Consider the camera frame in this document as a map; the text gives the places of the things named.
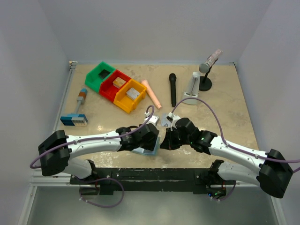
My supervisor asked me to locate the black microphone stand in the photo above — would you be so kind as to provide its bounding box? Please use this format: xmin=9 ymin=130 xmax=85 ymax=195
xmin=199 ymin=62 xmax=212 ymax=91

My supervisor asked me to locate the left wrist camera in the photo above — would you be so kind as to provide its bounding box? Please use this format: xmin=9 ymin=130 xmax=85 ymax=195
xmin=144 ymin=112 xmax=159 ymax=126

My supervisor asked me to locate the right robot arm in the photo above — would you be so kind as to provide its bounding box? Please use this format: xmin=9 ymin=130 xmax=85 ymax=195
xmin=160 ymin=116 xmax=293 ymax=198

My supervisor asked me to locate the glitter microphone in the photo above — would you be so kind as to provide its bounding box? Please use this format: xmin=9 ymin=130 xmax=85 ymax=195
xmin=199 ymin=49 xmax=223 ymax=74

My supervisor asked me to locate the sage green card holder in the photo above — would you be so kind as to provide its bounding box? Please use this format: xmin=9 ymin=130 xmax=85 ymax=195
xmin=130 ymin=136 xmax=160 ymax=156

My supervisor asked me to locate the red plastic bin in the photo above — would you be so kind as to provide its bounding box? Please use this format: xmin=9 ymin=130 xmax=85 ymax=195
xmin=99 ymin=70 xmax=131 ymax=103

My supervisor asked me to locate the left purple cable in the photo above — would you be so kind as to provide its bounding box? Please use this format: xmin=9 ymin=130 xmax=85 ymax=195
xmin=29 ymin=105 xmax=155 ymax=169

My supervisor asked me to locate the green plastic bin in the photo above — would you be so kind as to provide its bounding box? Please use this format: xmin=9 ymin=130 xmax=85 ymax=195
xmin=85 ymin=61 xmax=116 ymax=92

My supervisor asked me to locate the black microphone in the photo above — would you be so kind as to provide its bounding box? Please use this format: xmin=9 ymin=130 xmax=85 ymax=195
xmin=169 ymin=73 xmax=177 ymax=107

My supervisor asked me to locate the block in red bin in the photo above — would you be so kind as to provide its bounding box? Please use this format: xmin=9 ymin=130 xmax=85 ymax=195
xmin=113 ymin=77 xmax=126 ymax=89

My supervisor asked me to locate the pink microphone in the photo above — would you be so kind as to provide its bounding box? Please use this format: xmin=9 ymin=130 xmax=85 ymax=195
xmin=141 ymin=79 xmax=162 ymax=109

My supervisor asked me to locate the toy block hammer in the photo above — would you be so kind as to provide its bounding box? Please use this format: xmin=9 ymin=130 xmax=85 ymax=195
xmin=60 ymin=88 xmax=88 ymax=127

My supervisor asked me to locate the grey metronome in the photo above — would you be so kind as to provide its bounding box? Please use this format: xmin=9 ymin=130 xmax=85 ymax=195
xmin=182 ymin=72 xmax=201 ymax=105

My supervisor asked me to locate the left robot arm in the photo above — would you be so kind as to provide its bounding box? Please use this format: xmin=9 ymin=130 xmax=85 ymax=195
xmin=38 ymin=123 xmax=159 ymax=184

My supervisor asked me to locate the aluminium frame rail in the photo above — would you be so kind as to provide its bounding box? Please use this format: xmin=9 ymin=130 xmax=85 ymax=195
xmin=17 ymin=61 xmax=78 ymax=225

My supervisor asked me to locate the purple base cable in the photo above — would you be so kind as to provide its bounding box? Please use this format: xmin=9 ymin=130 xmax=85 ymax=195
xmin=79 ymin=176 xmax=127 ymax=208

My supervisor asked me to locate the block in yellow bin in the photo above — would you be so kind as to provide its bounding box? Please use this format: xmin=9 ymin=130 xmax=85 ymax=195
xmin=126 ymin=88 xmax=140 ymax=101

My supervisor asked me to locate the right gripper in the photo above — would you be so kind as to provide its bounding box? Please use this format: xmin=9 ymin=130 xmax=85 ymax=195
xmin=160 ymin=127 xmax=192 ymax=150

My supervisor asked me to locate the white credit card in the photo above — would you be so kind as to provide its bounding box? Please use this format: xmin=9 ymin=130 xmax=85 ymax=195
xmin=161 ymin=113 xmax=171 ymax=127

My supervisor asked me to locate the yellow plastic bin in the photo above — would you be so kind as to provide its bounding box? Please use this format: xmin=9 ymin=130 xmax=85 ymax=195
xmin=113 ymin=79 xmax=147 ymax=113

